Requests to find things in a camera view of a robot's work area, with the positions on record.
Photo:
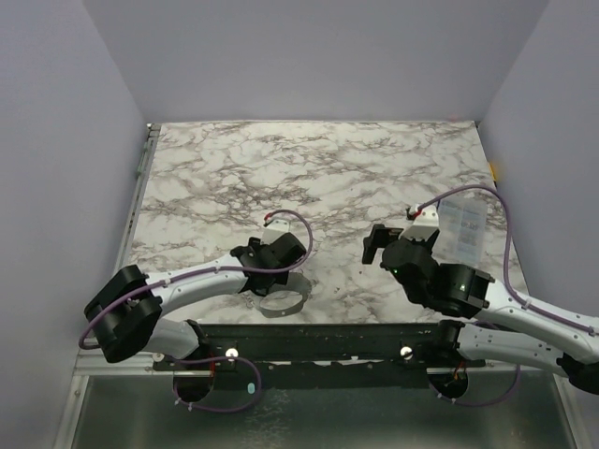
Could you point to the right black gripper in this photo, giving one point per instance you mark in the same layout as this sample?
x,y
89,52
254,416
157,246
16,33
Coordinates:
x,y
374,239

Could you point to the left aluminium frame rail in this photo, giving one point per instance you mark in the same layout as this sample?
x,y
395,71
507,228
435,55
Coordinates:
x,y
142,174

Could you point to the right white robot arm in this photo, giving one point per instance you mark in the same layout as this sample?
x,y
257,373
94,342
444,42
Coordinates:
x,y
532,332

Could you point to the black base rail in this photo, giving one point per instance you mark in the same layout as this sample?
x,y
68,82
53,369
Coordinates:
x,y
327,356

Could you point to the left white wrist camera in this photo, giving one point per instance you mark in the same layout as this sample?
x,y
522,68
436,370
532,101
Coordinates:
x,y
273,228

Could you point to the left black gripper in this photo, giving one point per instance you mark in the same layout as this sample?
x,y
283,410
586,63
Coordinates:
x,y
255,245

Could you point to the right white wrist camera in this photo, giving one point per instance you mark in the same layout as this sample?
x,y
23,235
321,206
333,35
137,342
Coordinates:
x,y
423,222

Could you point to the clear plastic organizer box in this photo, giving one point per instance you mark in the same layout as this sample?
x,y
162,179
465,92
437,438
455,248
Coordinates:
x,y
462,230

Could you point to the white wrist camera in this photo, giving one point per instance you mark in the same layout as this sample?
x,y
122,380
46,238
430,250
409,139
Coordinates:
x,y
423,222
273,228

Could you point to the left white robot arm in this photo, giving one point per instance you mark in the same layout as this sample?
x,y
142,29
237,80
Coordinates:
x,y
127,315

